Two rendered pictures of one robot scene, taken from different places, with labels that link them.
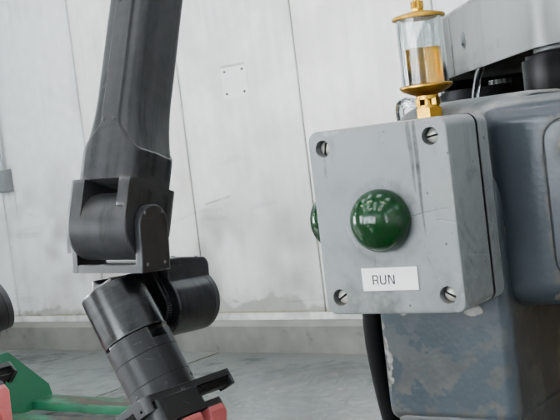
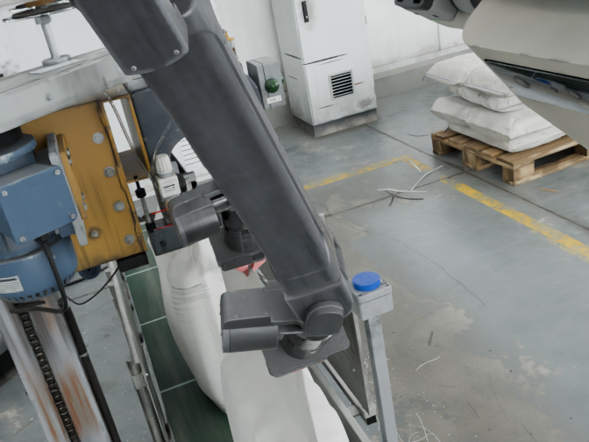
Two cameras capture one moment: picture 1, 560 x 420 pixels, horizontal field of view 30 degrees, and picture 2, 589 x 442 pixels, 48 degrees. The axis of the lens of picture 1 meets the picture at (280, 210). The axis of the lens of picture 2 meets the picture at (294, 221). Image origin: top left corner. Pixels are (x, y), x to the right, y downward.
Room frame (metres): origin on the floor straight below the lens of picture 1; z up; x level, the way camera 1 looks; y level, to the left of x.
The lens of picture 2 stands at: (1.54, 0.76, 1.57)
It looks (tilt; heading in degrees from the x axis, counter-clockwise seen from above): 24 degrees down; 218
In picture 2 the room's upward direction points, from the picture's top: 11 degrees counter-clockwise
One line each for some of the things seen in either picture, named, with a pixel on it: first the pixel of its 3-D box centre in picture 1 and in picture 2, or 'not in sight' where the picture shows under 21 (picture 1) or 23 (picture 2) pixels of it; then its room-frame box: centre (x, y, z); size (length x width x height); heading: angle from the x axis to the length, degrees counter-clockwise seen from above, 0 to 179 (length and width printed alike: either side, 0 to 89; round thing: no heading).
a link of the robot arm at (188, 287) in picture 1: (149, 271); (208, 196); (0.92, 0.12, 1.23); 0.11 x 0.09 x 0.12; 146
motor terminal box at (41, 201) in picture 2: not in sight; (32, 208); (1.04, -0.13, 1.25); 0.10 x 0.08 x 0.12; 170
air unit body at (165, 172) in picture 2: not in sight; (173, 192); (0.75, -0.14, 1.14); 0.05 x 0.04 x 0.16; 145
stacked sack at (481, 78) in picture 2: not in sight; (530, 71); (-2.23, -0.34, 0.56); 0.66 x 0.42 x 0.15; 145
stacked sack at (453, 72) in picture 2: not in sight; (485, 63); (-2.45, -0.68, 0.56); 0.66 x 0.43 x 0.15; 142
